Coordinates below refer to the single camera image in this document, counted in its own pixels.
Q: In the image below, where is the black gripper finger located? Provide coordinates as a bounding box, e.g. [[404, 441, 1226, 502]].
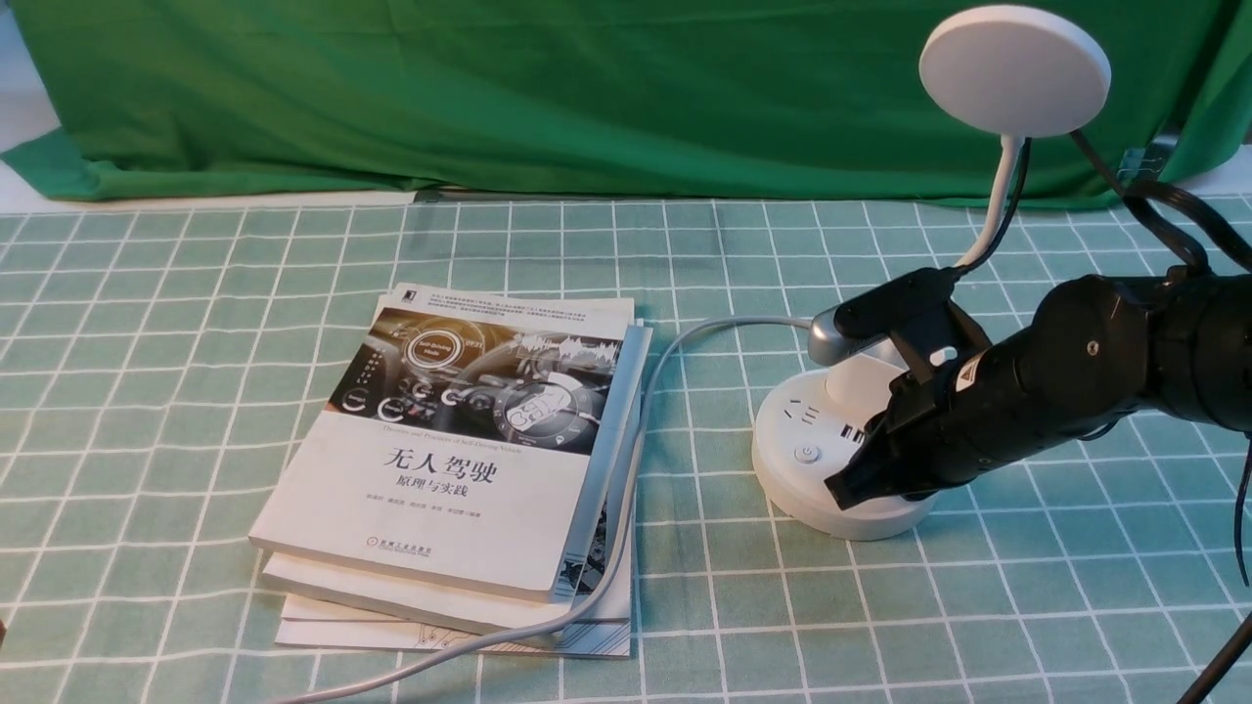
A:
[[826, 428, 930, 509]]

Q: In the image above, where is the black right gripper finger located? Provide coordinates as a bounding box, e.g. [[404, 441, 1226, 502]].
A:
[[861, 400, 911, 447]]

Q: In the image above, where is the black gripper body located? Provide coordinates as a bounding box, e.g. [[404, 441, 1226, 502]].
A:
[[893, 276, 1166, 492]]

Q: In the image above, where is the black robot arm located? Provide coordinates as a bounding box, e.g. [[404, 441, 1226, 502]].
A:
[[826, 276, 1251, 509]]

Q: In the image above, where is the metal binder clip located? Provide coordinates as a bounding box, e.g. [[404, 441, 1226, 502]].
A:
[[1117, 133, 1178, 185]]

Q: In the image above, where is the middle white book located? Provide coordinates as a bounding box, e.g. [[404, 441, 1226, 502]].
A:
[[262, 468, 634, 634]]

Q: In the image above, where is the green backdrop cloth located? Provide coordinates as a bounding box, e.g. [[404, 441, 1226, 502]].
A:
[[0, 0, 1252, 210]]

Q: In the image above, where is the top white autonomous driving book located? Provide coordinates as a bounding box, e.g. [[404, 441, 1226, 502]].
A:
[[247, 286, 649, 601]]

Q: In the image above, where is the bottom white book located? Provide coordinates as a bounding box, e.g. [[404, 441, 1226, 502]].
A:
[[275, 567, 634, 659]]

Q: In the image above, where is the green checkered tablecloth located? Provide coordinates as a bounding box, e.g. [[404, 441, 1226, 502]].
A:
[[1, 200, 1249, 703]]

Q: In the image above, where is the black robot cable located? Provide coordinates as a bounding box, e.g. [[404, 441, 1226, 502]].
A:
[[954, 130, 1252, 704]]

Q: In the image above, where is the white lamp power cable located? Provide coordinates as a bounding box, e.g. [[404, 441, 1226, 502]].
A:
[[262, 314, 815, 704]]

